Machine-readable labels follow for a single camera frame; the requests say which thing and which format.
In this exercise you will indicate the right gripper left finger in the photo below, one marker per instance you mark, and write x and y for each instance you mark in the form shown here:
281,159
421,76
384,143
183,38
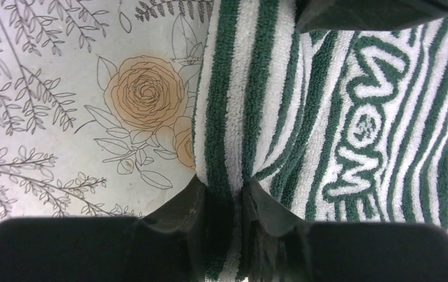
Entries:
166,245

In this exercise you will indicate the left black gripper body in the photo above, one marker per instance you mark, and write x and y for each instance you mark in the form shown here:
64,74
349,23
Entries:
367,15

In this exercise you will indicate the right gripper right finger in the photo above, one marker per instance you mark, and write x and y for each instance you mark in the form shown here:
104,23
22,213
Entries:
280,246

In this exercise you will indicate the floral table cloth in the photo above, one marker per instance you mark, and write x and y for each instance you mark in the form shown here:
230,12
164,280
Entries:
95,104

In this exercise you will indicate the green white striped towel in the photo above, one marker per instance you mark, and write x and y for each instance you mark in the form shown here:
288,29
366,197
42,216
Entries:
335,125

